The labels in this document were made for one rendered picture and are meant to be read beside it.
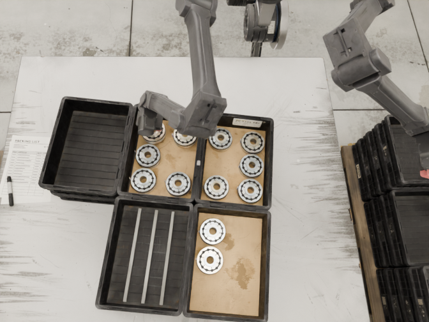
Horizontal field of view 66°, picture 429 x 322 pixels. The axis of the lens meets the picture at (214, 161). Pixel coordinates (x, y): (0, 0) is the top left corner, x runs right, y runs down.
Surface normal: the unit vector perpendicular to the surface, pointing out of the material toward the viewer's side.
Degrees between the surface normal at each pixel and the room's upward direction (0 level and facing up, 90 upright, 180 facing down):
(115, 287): 0
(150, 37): 0
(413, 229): 0
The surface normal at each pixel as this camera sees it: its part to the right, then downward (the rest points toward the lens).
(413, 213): 0.06, -0.34
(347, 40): -0.67, 0.19
